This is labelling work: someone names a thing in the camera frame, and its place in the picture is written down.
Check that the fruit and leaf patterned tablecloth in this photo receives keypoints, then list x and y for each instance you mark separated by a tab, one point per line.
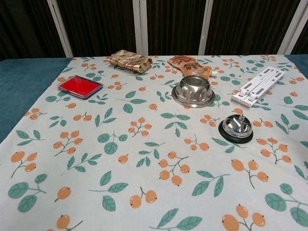
134	154

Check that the chrome desk call bell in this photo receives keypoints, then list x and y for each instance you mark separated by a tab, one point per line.
235	127

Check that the upturned stainless steel bowl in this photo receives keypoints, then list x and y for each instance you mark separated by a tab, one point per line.
193	90

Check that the gold foil snack package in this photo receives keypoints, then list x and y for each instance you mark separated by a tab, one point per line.
131	61

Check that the orange spouted sauce pouch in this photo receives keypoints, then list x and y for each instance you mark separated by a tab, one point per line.
190	66

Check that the red ink stamp pad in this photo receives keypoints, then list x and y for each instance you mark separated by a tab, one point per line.
79	85

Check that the white folding laptop stand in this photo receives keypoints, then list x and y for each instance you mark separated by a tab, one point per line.
258	87

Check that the white folding screen frame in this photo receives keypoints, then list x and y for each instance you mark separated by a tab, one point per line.
142	26

